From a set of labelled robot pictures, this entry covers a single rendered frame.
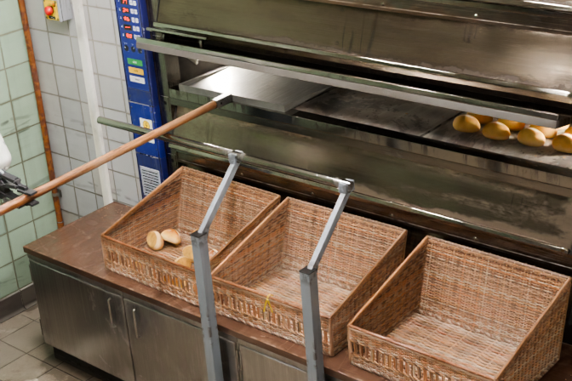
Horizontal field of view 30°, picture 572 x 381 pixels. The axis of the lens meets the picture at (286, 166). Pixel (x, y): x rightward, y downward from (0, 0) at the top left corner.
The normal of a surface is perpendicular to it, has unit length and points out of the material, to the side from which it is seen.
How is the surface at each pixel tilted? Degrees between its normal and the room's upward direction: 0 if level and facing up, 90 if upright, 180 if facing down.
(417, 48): 70
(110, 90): 90
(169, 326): 90
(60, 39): 90
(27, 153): 90
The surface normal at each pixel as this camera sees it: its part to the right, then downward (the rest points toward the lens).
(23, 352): -0.07, -0.91
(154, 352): -0.64, 0.35
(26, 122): 0.77, 0.20
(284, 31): -0.62, 0.01
